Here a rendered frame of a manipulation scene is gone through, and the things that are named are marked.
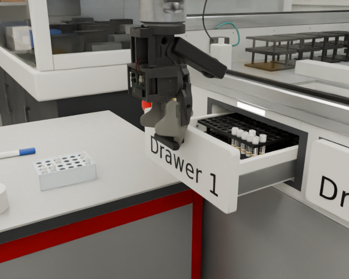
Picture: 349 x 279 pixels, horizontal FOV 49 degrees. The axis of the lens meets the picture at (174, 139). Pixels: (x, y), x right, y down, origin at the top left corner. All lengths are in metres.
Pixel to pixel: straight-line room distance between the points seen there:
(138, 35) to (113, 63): 0.88
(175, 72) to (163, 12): 0.09
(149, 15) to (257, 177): 0.32
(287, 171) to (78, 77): 0.93
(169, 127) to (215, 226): 0.41
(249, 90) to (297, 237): 0.29
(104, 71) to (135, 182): 0.70
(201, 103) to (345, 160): 0.41
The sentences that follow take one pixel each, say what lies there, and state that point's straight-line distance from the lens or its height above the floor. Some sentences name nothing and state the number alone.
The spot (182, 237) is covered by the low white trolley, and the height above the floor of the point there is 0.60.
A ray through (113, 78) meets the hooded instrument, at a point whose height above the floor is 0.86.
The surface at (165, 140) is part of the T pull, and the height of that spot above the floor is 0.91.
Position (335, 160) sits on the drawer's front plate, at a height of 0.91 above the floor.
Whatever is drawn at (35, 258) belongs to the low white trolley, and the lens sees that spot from 0.83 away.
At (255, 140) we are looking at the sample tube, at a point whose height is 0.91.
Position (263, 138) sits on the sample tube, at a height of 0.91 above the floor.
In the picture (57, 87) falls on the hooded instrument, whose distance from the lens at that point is 1.43.
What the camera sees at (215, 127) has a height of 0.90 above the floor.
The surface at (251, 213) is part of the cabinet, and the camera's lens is 0.86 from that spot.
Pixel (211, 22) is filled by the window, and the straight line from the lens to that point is 0.90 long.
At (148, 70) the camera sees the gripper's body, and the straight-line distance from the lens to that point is 0.60.
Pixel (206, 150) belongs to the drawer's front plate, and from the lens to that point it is 0.64.
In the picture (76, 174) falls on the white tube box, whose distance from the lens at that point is 0.87.
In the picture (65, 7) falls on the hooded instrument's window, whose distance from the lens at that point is 1.44.
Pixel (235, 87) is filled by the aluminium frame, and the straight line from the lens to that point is 0.82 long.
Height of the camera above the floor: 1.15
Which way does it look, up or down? 20 degrees down
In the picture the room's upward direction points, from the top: straight up
